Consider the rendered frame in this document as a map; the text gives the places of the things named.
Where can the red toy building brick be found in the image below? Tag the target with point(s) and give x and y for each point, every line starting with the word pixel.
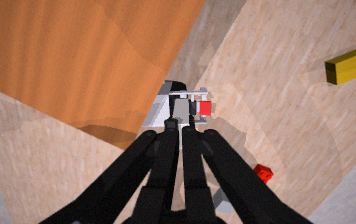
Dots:
pixel 264 172

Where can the grey cube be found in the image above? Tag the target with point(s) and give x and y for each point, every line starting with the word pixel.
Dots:
pixel 221 202

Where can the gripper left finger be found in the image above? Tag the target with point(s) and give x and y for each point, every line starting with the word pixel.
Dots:
pixel 104 199

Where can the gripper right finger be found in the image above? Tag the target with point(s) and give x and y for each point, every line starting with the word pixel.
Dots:
pixel 253 201

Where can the yellow rectangular block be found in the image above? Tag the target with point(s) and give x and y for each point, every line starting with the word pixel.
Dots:
pixel 341 69

